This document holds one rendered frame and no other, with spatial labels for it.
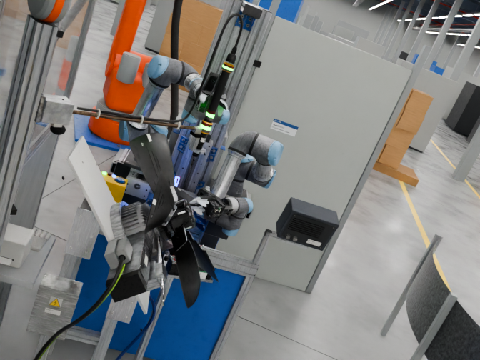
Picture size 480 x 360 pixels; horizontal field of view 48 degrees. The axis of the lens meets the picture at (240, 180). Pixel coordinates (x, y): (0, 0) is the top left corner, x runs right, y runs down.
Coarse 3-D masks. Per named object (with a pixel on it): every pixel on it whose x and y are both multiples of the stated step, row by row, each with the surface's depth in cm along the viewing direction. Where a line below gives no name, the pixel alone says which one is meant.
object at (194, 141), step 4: (196, 128) 206; (192, 132) 208; (196, 132) 206; (200, 132) 207; (192, 136) 210; (196, 136) 207; (200, 136) 208; (192, 140) 209; (196, 140) 208; (192, 144) 209; (196, 144) 209; (192, 148) 209; (196, 152) 210; (200, 152) 210; (204, 152) 212
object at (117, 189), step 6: (102, 174) 253; (108, 180) 249; (114, 180) 252; (126, 180) 257; (108, 186) 249; (114, 186) 249; (120, 186) 249; (114, 192) 250; (120, 192) 250; (114, 198) 251; (120, 198) 251
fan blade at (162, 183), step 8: (160, 176) 183; (160, 184) 183; (168, 184) 190; (160, 192) 184; (168, 192) 191; (152, 200) 179; (160, 200) 185; (168, 200) 193; (152, 208) 180; (160, 208) 187; (168, 208) 196; (160, 216) 192; (152, 224) 186; (160, 224) 198; (144, 232) 178
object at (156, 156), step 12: (132, 144) 203; (144, 144) 208; (156, 144) 213; (168, 144) 219; (144, 156) 207; (156, 156) 211; (168, 156) 216; (144, 168) 207; (156, 168) 210; (168, 168) 214; (156, 180) 210; (168, 180) 213
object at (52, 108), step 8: (48, 96) 164; (56, 96) 168; (64, 96) 170; (40, 104) 161; (48, 104) 161; (56, 104) 163; (64, 104) 164; (72, 104) 166; (40, 112) 162; (48, 112) 162; (56, 112) 164; (64, 112) 166; (72, 112) 167; (40, 120) 163; (48, 120) 164; (56, 120) 165; (64, 120) 167
